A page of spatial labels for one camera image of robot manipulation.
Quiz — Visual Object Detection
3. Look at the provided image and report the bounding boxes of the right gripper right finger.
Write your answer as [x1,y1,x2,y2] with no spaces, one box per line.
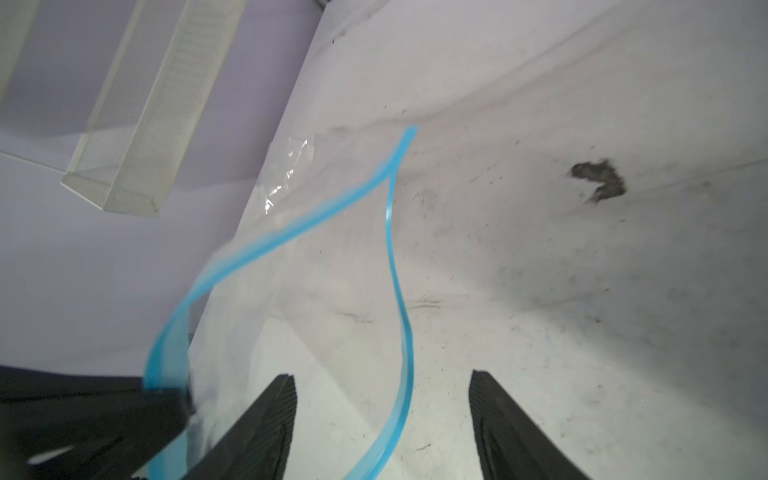
[468,370,588,480]

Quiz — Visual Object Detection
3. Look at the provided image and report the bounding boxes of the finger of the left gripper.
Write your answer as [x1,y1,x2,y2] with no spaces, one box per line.
[1,366,190,479]

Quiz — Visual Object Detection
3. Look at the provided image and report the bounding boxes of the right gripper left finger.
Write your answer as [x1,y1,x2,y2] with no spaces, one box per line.
[185,374,298,480]

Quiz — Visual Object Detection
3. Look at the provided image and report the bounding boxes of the clear zip bag blue zipper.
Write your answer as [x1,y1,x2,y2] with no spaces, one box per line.
[144,125,417,479]

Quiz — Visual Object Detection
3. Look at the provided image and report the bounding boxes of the white mesh lower shelf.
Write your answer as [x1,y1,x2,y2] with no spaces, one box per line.
[61,0,247,217]

